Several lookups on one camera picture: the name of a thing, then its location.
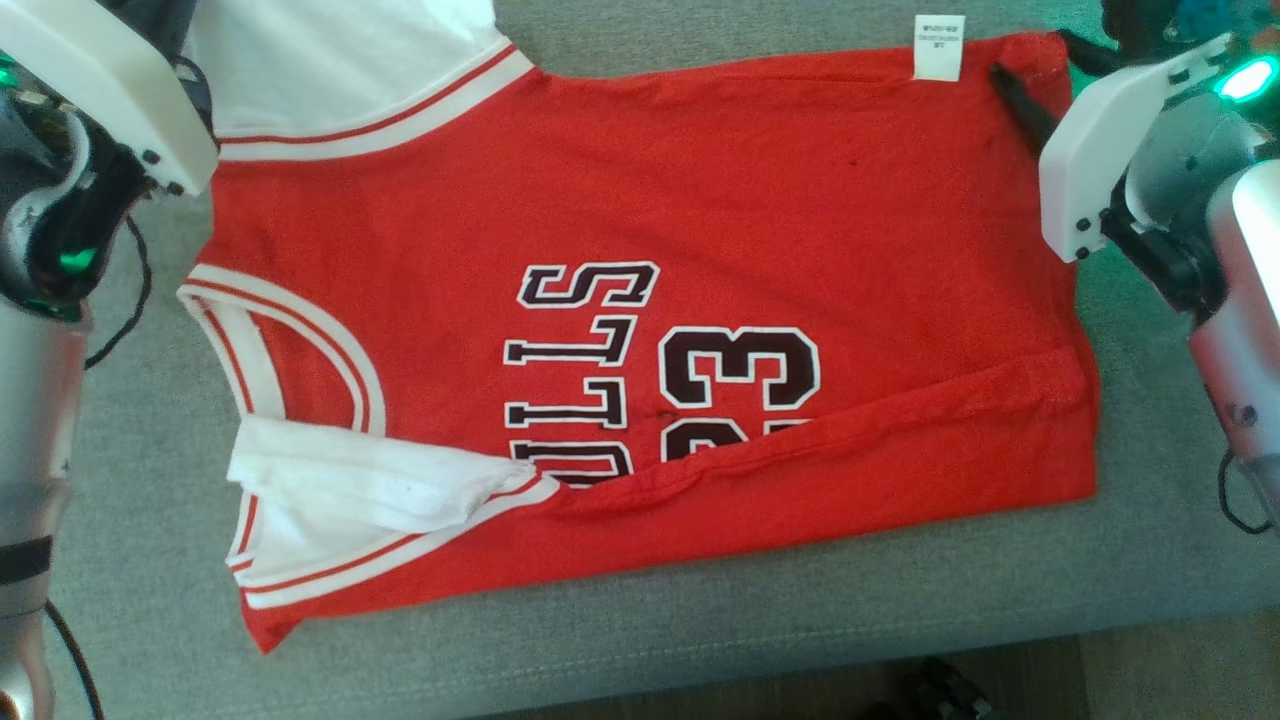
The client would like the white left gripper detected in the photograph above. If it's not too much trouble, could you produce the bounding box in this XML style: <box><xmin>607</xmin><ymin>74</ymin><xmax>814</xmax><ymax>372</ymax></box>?
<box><xmin>0</xmin><ymin>0</ymin><xmax>219</xmax><ymax>196</ymax></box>

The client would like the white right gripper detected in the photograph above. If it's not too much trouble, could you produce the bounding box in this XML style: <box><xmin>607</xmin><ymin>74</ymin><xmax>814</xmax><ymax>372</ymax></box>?
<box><xmin>988</xmin><ymin>30</ymin><xmax>1236</xmax><ymax>263</ymax></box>

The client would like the red Bulls jersey white trim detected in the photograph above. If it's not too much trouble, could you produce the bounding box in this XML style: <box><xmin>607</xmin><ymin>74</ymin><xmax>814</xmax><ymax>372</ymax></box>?
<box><xmin>178</xmin><ymin>0</ymin><xmax>1101</xmax><ymax>656</ymax></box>

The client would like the grey sofa seat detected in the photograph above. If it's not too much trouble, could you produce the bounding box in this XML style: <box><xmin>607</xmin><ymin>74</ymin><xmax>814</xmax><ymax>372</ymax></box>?
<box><xmin>45</xmin><ymin>0</ymin><xmax>1280</xmax><ymax>720</ymax></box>

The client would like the left black cable blue plug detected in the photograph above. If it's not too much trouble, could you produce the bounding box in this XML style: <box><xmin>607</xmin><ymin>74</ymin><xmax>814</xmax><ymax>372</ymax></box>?
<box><xmin>45</xmin><ymin>215</ymin><xmax>154</xmax><ymax>720</ymax></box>

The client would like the black cable blue plug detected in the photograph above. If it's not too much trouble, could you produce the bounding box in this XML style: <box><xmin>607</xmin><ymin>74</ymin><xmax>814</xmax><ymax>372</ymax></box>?
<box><xmin>1215</xmin><ymin>448</ymin><xmax>1279</xmax><ymax>536</ymax></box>
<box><xmin>45</xmin><ymin>215</ymin><xmax>154</xmax><ymax>720</ymax></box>

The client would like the right black cable blue plug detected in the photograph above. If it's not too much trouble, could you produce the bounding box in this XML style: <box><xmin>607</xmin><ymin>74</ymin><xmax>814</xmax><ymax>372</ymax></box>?
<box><xmin>1215</xmin><ymin>448</ymin><xmax>1279</xmax><ymax>536</ymax></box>

